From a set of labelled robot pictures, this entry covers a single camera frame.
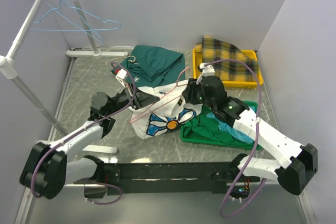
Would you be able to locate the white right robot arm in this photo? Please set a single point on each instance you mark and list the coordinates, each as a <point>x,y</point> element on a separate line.
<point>293,165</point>

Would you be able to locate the green plastic tray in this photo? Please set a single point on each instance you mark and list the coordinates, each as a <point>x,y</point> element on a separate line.
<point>191,134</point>

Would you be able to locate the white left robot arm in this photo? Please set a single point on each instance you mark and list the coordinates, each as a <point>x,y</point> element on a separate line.
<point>51,166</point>

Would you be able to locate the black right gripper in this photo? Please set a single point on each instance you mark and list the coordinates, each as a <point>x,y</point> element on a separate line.
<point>191,89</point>

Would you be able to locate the yellow plastic tray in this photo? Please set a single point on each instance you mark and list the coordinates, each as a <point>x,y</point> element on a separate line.
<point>197,60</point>

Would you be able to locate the green cloth in tray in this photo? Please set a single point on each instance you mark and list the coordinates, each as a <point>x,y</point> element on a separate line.
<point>202,129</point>

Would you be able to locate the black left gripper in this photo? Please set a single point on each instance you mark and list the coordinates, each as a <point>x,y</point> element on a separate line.
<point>143,99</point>

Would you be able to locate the white clothes rack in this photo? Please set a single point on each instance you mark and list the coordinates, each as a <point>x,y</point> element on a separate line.
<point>10,73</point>

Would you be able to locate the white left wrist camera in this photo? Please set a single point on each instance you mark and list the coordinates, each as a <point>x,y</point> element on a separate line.
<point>121,77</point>

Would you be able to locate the white flower print t-shirt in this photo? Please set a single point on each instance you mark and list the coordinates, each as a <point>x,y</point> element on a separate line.
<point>166,115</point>

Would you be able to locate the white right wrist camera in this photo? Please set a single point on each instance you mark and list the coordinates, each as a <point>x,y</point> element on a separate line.
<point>205,70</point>

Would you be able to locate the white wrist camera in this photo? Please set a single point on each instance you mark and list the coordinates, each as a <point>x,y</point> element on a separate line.
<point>121,77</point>
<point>205,70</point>

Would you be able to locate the light blue cloth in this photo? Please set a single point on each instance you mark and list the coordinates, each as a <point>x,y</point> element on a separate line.
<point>224,127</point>

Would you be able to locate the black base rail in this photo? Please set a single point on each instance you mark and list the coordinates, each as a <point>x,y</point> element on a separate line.
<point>135,178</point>

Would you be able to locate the dark green folded pants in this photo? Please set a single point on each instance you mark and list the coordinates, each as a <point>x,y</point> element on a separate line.
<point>152,66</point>

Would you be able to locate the yellow plaid cloth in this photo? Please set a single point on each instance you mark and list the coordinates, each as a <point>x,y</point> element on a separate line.
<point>212,49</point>

